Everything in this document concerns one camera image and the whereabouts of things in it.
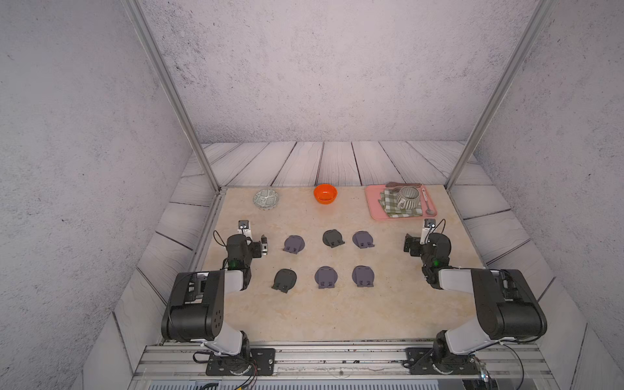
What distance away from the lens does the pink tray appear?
1.10 m

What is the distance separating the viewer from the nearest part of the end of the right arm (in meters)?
0.86

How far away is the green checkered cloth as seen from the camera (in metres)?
1.10
